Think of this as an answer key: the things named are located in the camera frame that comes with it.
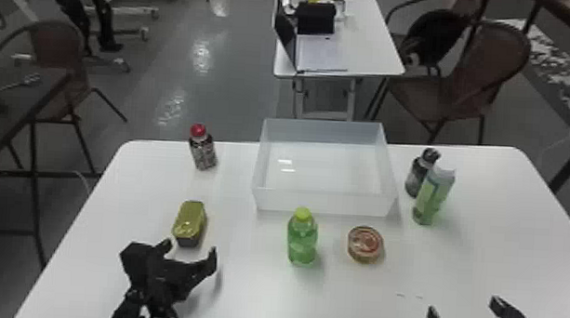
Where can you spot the black chair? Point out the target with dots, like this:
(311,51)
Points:
(435,33)

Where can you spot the brown round can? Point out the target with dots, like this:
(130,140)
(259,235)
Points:
(365,244)

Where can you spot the yellow can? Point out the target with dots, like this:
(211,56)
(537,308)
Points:
(190,222)

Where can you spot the red capped bottle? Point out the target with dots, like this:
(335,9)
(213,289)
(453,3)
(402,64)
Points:
(203,150)

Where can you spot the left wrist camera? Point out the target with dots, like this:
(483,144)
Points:
(136,265)

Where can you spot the black box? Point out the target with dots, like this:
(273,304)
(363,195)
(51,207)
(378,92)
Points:
(316,18)

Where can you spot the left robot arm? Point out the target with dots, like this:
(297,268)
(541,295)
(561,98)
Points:
(142,313)

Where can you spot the dark side table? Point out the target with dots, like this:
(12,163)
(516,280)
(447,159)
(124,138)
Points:
(9,96)

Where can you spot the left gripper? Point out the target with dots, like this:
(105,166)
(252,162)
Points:
(167,277)

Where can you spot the black bottle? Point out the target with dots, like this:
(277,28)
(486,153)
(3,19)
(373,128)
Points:
(418,174)

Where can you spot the black laptop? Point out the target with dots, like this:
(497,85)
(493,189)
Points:
(315,51)

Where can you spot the clear box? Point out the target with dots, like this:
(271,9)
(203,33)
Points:
(324,172)

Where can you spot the white side table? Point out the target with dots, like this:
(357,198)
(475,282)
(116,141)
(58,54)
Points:
(364,42)

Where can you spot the green bottle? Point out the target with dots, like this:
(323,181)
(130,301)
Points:
(302,239)

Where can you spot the brown chair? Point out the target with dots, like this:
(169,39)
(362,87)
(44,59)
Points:
(470,77)
(56,50)

